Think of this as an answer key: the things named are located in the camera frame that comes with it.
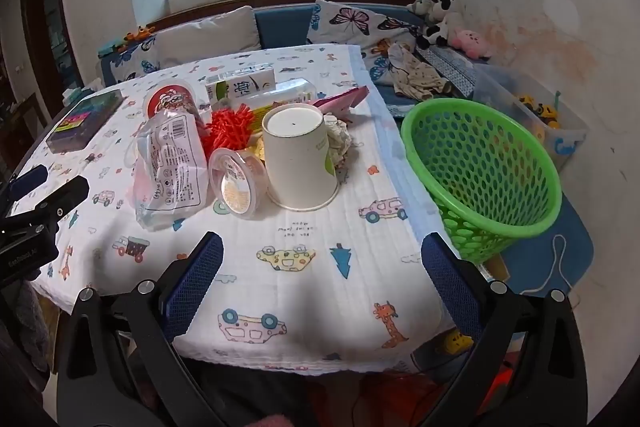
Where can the green plastic mesh basket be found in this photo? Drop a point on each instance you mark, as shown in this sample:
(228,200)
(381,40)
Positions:
(491,180)

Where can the round clear lidded container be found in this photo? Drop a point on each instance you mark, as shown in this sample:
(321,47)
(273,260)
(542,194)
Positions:
(238,179)

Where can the white paper cup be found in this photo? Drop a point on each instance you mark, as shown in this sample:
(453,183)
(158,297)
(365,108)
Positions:
(300,171)

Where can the blue floor mat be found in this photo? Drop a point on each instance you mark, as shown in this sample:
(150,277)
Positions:
(555,259)

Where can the beige cushion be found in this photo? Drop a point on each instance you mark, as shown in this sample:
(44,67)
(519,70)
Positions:
(231,32)

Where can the black white cow plush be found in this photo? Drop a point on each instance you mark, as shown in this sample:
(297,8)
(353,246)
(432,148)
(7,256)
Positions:
(443,22)

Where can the red printed plastic cup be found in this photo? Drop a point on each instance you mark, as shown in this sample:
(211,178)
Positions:
(173,95)

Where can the blue sofa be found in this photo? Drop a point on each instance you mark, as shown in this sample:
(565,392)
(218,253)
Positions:
(287,25)

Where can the crumpled white tissue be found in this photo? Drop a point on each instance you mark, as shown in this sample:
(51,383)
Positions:
(339,138)

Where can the clear plastic toy bin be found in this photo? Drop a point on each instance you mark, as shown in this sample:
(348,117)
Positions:
(521,97)

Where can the butterfly print pillow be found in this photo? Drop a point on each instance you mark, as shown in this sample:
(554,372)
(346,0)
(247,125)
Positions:
(373,32)
(135,62)

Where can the printed white tablecloth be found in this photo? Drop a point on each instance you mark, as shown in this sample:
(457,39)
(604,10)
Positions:
(341,287)

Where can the crumpled beige cloth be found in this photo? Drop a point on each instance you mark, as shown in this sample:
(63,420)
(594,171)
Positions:
(413,78)

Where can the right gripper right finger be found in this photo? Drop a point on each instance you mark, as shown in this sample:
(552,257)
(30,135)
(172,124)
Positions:
(525,366)

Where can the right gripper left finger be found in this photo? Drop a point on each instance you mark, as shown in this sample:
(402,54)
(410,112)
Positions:
(118,365)

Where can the pink snack bag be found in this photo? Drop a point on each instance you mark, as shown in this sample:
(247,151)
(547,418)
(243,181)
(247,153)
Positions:
(342,103)

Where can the pink plush toy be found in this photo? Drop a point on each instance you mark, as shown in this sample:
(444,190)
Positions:
(471,43)

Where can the clear plastic bottle yellow label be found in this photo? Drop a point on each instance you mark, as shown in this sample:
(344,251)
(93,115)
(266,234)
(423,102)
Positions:
(296,90)

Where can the dark box of coloured items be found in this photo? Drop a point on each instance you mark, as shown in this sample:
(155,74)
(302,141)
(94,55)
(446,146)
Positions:
(85,120)

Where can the red spiky ball toy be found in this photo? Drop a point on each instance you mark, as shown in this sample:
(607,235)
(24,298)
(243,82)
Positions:
(227,128)

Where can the white green milk carton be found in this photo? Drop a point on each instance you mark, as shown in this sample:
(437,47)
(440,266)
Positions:
(245,86)

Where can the clear printed plastic bag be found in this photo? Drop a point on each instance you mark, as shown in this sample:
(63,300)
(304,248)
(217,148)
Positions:
(170,173)

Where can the left butterfly print pillow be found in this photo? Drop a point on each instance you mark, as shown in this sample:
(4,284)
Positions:
(135,62)

